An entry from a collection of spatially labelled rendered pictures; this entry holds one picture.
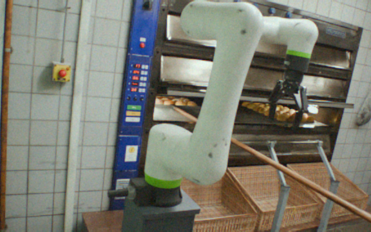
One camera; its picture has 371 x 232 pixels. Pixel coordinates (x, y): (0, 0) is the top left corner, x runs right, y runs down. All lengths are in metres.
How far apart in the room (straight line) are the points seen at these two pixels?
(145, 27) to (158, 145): 1.14
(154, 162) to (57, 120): 1.09
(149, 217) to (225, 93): 0.44
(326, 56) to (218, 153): 2.22
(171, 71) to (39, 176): 1.03
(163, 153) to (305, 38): 0.67
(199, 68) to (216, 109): 1.38
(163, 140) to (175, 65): 1.23
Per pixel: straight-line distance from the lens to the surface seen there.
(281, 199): 2.23
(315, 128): 3.15
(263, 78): 2.60
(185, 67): 2.24
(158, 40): 2.13
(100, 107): 2.08
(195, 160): 0.94
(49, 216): 2.30
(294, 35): 1.32
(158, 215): 1.08
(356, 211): 1.48
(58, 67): 1.93
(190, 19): 1.04
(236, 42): 0.92
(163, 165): 1.06
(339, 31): 3.15
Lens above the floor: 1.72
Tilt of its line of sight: 12 degrees down
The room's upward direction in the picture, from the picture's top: 9 degrees clockwise
